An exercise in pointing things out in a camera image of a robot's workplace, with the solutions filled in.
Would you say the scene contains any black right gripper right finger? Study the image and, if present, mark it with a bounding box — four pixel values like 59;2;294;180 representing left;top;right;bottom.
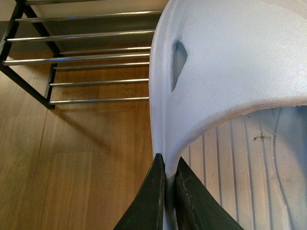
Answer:
175;158;242;230

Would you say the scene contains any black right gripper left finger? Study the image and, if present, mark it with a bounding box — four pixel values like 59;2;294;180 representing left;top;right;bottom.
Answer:
114;153;165;230

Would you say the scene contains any light blue slide slipper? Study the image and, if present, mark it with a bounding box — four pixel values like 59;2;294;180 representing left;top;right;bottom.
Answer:
149;0;307;230

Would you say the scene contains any black metal shoe rack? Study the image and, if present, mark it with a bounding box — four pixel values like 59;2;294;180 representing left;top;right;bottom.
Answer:
0;0;166;109

